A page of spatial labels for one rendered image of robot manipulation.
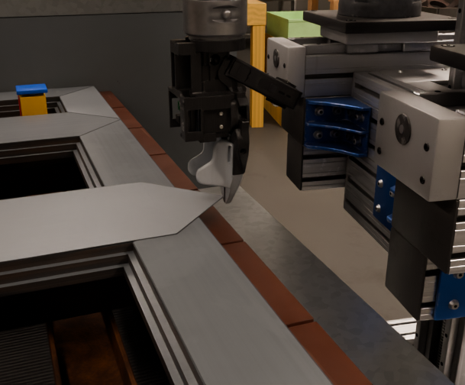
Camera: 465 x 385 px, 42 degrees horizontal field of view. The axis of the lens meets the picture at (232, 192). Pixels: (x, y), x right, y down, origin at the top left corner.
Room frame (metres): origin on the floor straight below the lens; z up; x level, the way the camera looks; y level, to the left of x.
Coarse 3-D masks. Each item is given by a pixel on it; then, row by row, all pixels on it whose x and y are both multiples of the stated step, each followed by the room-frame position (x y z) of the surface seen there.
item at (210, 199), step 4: (196, 192) 0.75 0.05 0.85; (200, 192) 0.75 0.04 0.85; (204, 192) 0.75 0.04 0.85; (200, 196) 0.74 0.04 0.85; (204, 196) 0.74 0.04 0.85; (208, 196) 0.74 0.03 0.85; (212, 196) 0.74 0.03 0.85; (216, 196) 0.74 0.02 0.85; (220, 196) 0.74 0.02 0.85; (204, 200) 0.72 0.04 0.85; (208, 200) 0.72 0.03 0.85; (212, 200) 0.72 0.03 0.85; (216, 200) 0.72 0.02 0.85; (208, 204) 0.71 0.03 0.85; (212, 204) 0.71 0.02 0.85
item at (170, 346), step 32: (0, 160) 0.96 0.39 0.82; (32, 160) 0.98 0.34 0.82; (64, 256) 0.58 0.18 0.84; (96, 256) 0.59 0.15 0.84; (128, 256) 0.59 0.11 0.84; (0, 288) 0.54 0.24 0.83; (32, 288) 0.56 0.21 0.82; (160, 320) 0.47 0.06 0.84; (160, 352) 0.44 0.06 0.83; (192, 384) 0.38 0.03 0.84
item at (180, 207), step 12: (156, 192) 0.75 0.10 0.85; (168, 192) 0.75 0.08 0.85; (180, 192) 0.75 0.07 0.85; (192, 192) 0.75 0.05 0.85; (156, 204) 0.71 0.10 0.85; (168, 204) 0.71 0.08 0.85; (180, 204) 0.71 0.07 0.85; (192, 204) 0.71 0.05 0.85; (204, 204) 0.71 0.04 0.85; (168, 216) 0.67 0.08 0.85; (180, 216) 0.67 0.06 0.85; (192, 216) 0.67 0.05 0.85; (180, 228) 0.64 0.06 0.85
